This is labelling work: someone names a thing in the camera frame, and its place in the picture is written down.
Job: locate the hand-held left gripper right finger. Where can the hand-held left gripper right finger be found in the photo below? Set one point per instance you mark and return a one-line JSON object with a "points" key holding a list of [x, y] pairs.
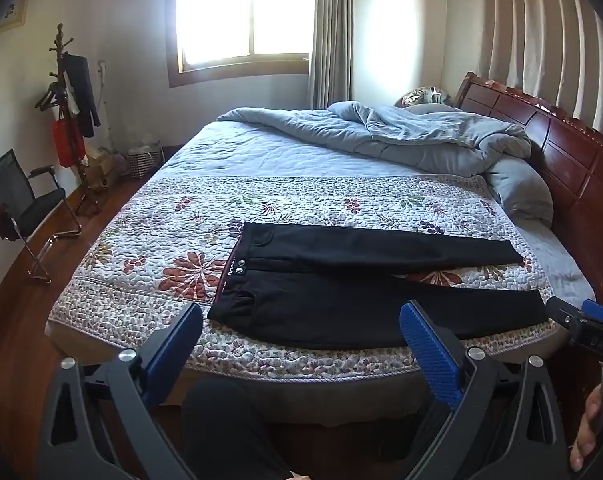
{"points": [[426, 340]]}

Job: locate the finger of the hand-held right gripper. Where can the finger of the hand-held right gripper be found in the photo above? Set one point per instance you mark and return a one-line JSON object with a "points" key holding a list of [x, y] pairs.
{"points": [[600, 311], [564, 315]]}

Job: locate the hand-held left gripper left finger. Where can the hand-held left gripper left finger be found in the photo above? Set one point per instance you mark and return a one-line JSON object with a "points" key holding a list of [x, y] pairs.
{"points": [[174, 342]]}

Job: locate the black pants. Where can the black pants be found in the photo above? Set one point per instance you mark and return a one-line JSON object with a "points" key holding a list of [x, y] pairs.
{"points": [[331, 305]]}

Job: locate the person's right hand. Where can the person's right hand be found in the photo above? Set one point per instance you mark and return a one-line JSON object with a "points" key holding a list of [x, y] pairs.
{"points": [[587, 430]]}

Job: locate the floral quilted bedspread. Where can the floral quilted bedspread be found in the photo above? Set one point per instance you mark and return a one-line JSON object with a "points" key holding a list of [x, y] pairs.
{"points": [[156, 240]]}

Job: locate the person's leg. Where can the person's leg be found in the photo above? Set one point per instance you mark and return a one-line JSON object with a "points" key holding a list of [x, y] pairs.
{"points": [[226, 435]]}

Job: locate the light blue pillow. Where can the light blue pillow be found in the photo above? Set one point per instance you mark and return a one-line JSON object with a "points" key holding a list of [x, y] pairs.
{"points": [[521, 187]]}

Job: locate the red wooden bed headboard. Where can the red wooden bed headboard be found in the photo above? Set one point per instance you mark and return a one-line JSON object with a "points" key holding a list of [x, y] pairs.
{"points": [[566, 155]]}

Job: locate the woven storage basket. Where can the woven storage basket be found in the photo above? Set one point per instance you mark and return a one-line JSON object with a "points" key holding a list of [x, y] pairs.
{"points": [[144, 161]]}

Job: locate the brown bag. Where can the brown bag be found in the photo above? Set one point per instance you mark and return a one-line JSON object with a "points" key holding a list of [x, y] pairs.
{"points": [[104, 170]]}

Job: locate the black office chair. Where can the black office chair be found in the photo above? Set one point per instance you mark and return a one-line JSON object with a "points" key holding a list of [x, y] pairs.
{"points": [[26, 205]]}

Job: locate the light blue duvet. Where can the light blue duvet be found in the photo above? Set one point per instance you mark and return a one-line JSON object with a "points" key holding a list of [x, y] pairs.
{"points": [[406, 130]]}

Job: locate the red hanging bag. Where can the red hanging bag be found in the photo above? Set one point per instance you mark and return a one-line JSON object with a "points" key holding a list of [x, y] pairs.
{"points": [[67, 142]]}

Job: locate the patterned pillow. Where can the patterned pillow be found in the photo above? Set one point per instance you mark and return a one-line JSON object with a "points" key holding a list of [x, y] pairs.
{"points": [[424, 97]]}

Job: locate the black hanging coat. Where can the black hanging coat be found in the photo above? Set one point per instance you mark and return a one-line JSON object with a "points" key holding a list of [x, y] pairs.
{"points": [[81, 90]]}

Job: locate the beige curtain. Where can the beige curtain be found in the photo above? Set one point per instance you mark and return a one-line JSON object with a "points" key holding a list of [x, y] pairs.
{"points": [[546, 35]]}

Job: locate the wooden coat rack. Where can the wooden coat rack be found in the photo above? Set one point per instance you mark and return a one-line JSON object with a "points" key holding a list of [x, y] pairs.
{"points": [[60, 45]]}

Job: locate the grey curtain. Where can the grey curtain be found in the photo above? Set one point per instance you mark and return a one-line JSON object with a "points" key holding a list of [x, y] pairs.
{"points": [[331, 35]]}

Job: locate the wooden framed window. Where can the wooden framed window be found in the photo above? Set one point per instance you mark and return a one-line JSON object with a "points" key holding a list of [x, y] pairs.
{"points": [[241, 15]]}

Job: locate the framed wall picture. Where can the framed wall picture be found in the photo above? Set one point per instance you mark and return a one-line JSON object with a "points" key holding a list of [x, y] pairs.
{"points": [[12, 10]]}

